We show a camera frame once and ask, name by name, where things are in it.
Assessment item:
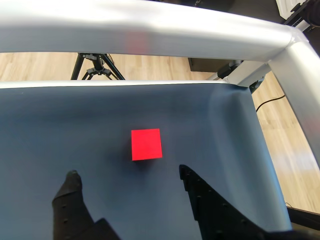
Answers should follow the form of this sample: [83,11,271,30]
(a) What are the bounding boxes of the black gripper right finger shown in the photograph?
[178,164,294,240]

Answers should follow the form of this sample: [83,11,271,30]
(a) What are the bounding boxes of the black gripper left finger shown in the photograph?
[51,169,123,240]

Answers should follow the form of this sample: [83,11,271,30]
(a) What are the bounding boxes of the red cube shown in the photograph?
[130,128,164,161]

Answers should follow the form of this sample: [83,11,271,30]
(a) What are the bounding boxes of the dark blue table mat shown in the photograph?
[0,83,293,240]

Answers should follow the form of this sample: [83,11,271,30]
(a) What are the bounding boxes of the black tripod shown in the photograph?
[70,52,126,81]

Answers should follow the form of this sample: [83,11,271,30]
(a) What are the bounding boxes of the black rectangular base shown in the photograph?
[187,57,245,73]

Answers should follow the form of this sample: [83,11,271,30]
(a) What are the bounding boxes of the black floor cable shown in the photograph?
[254,93,286,112]

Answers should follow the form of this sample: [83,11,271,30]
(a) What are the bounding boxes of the silver metal frame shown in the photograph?
[0,0,320,173]

